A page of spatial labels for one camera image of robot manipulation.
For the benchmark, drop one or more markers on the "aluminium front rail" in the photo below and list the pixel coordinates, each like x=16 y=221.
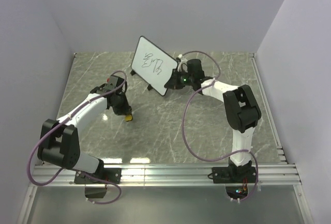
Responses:
x=146 y=175

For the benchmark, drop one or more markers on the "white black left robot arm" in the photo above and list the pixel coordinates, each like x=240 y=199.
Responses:
x=60 y=139

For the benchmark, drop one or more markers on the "aluminium rail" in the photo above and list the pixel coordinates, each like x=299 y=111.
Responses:
x=146 y=175
x=279 y=147

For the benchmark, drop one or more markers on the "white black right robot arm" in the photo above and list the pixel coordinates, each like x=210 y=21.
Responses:
x=241 y=108

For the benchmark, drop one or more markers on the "white whiteboard black frame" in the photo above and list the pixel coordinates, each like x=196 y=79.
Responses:
x=153 y=65

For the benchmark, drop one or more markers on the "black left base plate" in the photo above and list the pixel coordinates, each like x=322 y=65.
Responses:
x=112 y=175

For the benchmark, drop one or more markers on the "yellow bone-shaped eraser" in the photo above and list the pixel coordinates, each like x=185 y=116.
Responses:
x=128 y=118

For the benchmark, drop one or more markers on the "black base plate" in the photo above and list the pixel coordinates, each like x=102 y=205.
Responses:
x=112 y=175
x=233 y=174

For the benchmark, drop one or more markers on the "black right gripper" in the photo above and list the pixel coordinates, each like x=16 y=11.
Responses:
x=172 y=83

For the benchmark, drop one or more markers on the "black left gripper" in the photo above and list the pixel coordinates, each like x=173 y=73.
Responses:
x=125 y=110

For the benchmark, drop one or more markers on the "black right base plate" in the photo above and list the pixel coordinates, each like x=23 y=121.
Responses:
x=233 y=174

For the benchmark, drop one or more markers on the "aluminium right side rail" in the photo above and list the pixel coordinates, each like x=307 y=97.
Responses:
x=279 y=147

